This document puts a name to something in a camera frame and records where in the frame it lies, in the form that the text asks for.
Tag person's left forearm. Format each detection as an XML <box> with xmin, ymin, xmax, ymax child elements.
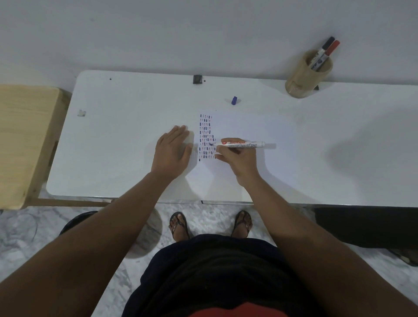
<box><xmin>0</xmin><ymin>171</ymin><xmax>183</xmax><ymax>317</ymax></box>

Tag person's foot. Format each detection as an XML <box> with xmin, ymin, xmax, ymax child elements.
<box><xmin>169</xmin><ymin>214</ymin><xmax>190</xmax><ymax>242</ymax></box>
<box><xmin>232</xmin><ymin>212</ymin><xmax>253</xmax><ymax>238</ymax></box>

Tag white paper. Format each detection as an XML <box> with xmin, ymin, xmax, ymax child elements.
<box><xmin>184</xmin><ymin>110</ymin><xmax>300</xmax><ymax>203</ymax></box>

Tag person's right hand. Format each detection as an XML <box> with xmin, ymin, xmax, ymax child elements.
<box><xmin>214</xmin><ymin>138</ymin><xmax>262</xmax><ymax>187</ymax></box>

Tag blue marker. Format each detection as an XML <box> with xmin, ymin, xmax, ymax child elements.
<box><xmin>209</xmin><ymin>140</ymin><xmax>266</xmax><ymax>148</ymax></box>

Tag dark sandal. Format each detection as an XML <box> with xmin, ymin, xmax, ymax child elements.
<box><xmin>388</xmin><ymin>248</ymin><xmax>418</xmax><ymax>267</ymax></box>

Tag light wooden stool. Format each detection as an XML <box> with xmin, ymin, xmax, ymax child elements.
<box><xmin>0</xmin><ymin>84</ymin><xmax>72</xmax><ymax>210</ymax></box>

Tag person's right foot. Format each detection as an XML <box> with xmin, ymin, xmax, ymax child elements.
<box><xmin>232</xmin><ymin>212</ymin><xmax>253</xmax><ymax>238</ymax></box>

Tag black marker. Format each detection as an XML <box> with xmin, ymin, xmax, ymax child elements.
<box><xmin>310</xmin><ymin>36</ymin><xmax>336</xmax><ymax>70</ymax></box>

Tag red shirt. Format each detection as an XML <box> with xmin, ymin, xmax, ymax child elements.
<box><xmin>189</xmin><ymin>302</ymin><xmax>290</xmax><ymax>317</ymax></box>

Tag black flip-flop sandal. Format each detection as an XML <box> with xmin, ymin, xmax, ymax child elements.
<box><xmin>231</xmin><ymin>210</ymin><xmax>253</xmax><ymax>239</ymax></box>
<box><xmin>169</xmin><ymin>211</ymin><xmax>191</xmax><ymax>242</ymax></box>

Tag black round object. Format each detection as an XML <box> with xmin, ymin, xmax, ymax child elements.
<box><xmin>58</xmin><ymin>210</ymin><xmax>98</xmax><ymax>236</ymax></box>

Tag person's right forearm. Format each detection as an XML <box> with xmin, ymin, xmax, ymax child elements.
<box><xmin>240</xmin><ymin>176</ymin><xmax>418</xmax><ymax>317</ymax></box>

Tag wooden pen holder cup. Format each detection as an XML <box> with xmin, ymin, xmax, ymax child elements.
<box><xmin>284</xmin><ymin>49</ymin><xmax>334</xmax><ymax>99</ymax></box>

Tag person's left hand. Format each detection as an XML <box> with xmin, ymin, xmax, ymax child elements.
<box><xmin>151</xmin><ymin>125</ymin><xmax>194</xmax><ymax>180</ymax></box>

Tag person's left foot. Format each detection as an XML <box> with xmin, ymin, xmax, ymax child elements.
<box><xmin>169</xmin><ymin>214</ymin><xmax>190</xmax><ymax>242</ymax></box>

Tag red marker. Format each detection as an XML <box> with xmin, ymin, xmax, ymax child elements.
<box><xmin>315</xmin><ymin>40</ymin><xmax>340</xmax><ymax>72</ymax></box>

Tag black shorts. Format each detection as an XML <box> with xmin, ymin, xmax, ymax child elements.
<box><xmin>121</xmin><ymin>234</ymin><xmax>327</xmax><ymax>317</ymax></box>

